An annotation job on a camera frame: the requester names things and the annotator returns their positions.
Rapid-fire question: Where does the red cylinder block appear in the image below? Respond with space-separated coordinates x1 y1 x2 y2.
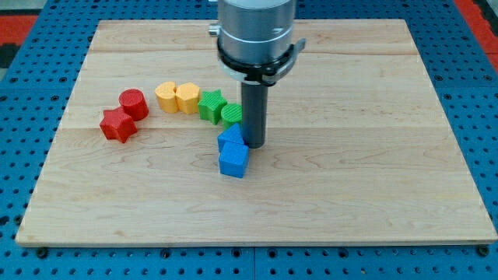
118 89 149 121

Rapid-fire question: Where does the green cylinder block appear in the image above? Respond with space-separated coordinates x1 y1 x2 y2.
221 103 242 130

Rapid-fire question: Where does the yellow hexagon block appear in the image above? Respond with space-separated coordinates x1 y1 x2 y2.
176 82 201 114

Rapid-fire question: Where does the wooden board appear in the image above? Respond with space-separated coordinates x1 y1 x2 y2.
16 19 497 247

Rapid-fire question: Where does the yellow heart block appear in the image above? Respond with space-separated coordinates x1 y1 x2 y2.
155 81 179 114

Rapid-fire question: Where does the green star block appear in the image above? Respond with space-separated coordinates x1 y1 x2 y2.
198 89 227 125

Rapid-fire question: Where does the blue triangle block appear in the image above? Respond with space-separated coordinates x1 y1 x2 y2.
217 123 245 152

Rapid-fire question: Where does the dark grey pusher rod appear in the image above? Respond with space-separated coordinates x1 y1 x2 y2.
240 83 268 149

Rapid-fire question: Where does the red star block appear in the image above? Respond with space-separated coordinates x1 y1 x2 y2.
100 107 138 143

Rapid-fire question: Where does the blue cube block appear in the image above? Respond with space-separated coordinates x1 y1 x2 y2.
219 142 249 178

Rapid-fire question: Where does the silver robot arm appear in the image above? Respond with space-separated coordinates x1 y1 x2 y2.
209 0 306 87

